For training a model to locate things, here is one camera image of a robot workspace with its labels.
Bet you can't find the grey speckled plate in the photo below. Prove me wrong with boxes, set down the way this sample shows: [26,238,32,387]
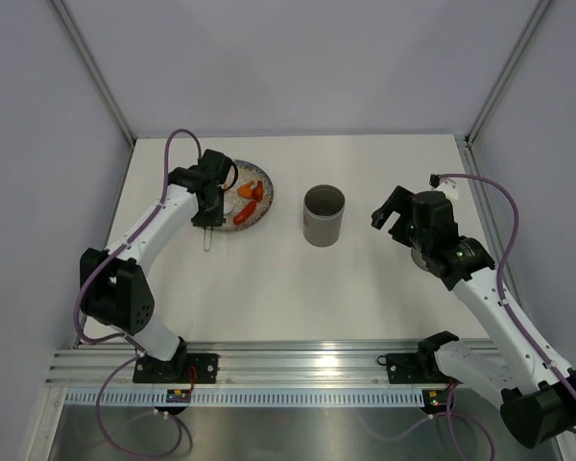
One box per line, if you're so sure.
[215,159,275,232]

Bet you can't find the orange carrot piece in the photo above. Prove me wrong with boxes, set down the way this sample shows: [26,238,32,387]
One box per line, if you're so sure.
[237,181,253,200]

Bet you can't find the grey lid with orange strap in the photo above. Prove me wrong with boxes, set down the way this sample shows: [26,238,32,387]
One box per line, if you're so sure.
[410,248,429,272]

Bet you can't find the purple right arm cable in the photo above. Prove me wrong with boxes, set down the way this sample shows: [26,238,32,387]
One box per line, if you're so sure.
[364,173,576,461]

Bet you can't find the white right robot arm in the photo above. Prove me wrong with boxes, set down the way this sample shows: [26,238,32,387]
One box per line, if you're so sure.
[372,186,576,449]

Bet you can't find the aluminium front rail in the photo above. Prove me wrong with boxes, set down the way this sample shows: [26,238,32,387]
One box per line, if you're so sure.
[44,340,418,388]

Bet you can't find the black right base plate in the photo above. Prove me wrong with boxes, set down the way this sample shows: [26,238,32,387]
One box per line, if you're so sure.
[378,352,452,385]

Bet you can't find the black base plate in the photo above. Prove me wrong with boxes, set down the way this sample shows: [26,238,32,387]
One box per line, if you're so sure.
[378,352,452,385]
[132,352,220,384]

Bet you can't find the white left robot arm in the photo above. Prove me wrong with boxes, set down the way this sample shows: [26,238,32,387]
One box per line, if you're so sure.
[76,149,238,382]

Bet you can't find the right aluminium frame post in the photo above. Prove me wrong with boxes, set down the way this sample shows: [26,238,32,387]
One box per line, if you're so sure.
[465,0,555,149]

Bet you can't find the left aluminium frame post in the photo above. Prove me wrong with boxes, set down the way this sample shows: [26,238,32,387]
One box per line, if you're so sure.
[47,0,136,150]

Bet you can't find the pink handled metal tongs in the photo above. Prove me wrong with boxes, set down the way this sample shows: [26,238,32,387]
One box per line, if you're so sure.
[203,227,215,253]

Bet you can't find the red sausage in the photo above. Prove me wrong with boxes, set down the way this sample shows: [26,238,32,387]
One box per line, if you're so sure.
[233,201,257,226]

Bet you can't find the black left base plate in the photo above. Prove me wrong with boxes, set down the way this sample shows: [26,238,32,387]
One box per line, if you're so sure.
[132,352,220,384]

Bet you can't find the grey cylindrical lunch box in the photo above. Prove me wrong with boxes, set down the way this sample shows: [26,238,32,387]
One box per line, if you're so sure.
[302,184,346,248]

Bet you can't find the orange chicken drumstick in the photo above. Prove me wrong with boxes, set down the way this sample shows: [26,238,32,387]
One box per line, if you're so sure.
[251,181,264,203]

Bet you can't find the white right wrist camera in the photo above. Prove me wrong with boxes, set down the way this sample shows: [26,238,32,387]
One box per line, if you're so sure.
[429,174,459,202]

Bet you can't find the aluminium frame post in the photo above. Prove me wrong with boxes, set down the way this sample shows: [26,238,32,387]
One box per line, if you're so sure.
[47,0,136,150]
[465,0,555,149]

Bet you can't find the white perforated cable duct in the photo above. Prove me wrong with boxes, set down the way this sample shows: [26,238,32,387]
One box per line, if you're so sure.
[64,388,424,408]

